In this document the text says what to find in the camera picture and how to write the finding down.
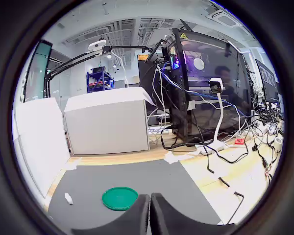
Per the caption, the round green lid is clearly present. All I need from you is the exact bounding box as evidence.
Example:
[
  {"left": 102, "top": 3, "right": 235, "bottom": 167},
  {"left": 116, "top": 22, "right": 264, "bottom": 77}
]
[{"left": 101, "top": 187, "right": 139, "bottom": 211}]

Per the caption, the dark grey mat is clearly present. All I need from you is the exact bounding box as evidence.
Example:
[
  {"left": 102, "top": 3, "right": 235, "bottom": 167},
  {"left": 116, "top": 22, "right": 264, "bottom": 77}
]
[{"left": 48, "top": 159, "right": 223, "bottom": 231}]

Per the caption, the white masking tape piece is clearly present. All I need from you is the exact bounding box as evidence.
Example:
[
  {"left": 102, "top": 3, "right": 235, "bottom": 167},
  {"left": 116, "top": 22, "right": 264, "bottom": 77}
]
[
  {"left": 64, "top": 161, "right": 78, "bottom": 171},
  {"left": 163, "top": 151, "right": 181, "bottom": 164}
]

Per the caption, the white foam partition board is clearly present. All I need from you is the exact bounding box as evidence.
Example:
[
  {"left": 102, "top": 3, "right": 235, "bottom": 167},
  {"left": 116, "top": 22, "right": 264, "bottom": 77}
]
[
  {"left": 13, "top": 136, "right": 47, "bottom": 204},
  {"left": 13, "top": 97, "right": 71, "bottom": 199}
]

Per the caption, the black glass-sided computer tower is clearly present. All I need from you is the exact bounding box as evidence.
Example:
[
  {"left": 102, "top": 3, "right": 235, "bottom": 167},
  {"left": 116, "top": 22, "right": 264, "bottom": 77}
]
[{"left": 161, "top": 28, "right": 255, "bottom": 145}]

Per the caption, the white tape roll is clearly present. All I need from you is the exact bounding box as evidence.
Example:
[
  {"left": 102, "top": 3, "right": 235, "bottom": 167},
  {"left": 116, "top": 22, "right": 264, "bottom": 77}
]
[{"left": 272, "top": 136, "right": 284, "bottom": 152}]

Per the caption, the blue shelf rack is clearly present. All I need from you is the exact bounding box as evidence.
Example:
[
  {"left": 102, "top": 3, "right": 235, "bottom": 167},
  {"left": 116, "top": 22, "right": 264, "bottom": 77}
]
[{"left": 86, "top": 67, "right": 115, "bottom": 94}]

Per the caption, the white webcam on gooseneck stand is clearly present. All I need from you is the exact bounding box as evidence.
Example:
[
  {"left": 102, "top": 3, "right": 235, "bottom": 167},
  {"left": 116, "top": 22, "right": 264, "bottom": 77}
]
[{"left": 195, "top": 77, "right": 230, "bottom": 155}]

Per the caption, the black monitor with orange label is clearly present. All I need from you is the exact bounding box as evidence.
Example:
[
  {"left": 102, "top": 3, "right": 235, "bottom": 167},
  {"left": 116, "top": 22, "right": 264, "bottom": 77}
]
[{"left": 137, "top": 53, "right": 164, "bottom": 98}]

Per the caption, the white lamp stand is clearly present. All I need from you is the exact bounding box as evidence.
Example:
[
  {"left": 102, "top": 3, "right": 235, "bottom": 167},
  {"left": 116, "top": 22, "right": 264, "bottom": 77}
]
[{"left": 109, "top": 52, "right": 130, "bottom": 88}]

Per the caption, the black computer monitor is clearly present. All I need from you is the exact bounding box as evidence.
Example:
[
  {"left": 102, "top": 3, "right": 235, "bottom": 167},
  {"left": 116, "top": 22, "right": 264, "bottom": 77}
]
[{"left": 255, "top": 58, "right": 280, "bottom": 103}]

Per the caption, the long black camera cable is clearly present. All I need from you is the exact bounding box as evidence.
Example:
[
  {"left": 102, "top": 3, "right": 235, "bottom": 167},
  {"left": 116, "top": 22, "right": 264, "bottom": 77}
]
[{"left": 205, "top": 144, "right": 245, "bottom": 225}]

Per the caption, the white camera on boom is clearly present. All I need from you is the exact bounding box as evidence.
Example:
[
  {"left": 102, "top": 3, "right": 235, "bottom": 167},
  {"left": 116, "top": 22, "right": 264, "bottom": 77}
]
[{"left": 88, "top": 40, "right": 106, "bottom": 54}]

